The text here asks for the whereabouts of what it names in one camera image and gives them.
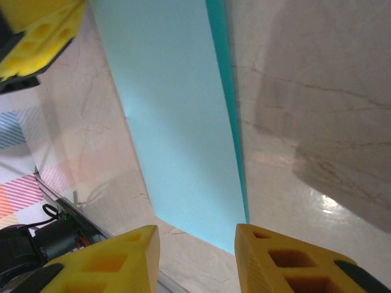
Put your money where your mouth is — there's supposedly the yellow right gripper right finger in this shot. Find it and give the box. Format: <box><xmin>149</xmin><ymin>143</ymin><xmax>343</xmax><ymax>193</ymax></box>
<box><xmin>234</xmin><ymin>223</ymin><xmax>391</xmax><ymax>293</ymax></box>

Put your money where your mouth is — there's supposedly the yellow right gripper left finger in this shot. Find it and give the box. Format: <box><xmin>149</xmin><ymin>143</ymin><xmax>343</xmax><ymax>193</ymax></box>
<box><xmin>38</xmin><ymin>225</ymin><xmax>161</xmax><ymax>293</ymax></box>

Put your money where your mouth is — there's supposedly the light blue paper sheet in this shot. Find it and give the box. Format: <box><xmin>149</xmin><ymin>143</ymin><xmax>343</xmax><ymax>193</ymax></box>
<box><xmin>90</xmin><ymin>0</ymin><xmax>250</xmax><ymax>256</ymax></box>

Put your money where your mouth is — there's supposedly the thin black wire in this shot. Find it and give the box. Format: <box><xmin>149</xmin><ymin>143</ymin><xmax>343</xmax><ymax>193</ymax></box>
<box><xmin>27</xmin><ymin>203</ymin><xmax>62</xmax><ymax>228</ymax></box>

